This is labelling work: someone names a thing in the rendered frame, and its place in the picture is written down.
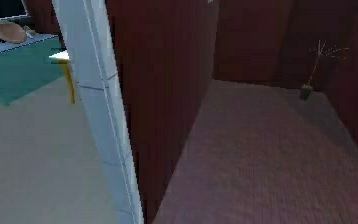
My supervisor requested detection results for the potted spindly house plant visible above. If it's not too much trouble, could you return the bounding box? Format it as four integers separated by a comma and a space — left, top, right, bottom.
298, 39, 350, 102

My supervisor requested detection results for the brown round pillow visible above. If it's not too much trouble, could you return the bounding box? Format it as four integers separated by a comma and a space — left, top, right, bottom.
0, 20, 29, 45

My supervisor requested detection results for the white door frame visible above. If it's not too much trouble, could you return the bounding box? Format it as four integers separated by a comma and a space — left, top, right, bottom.
51, 0, 145, 224

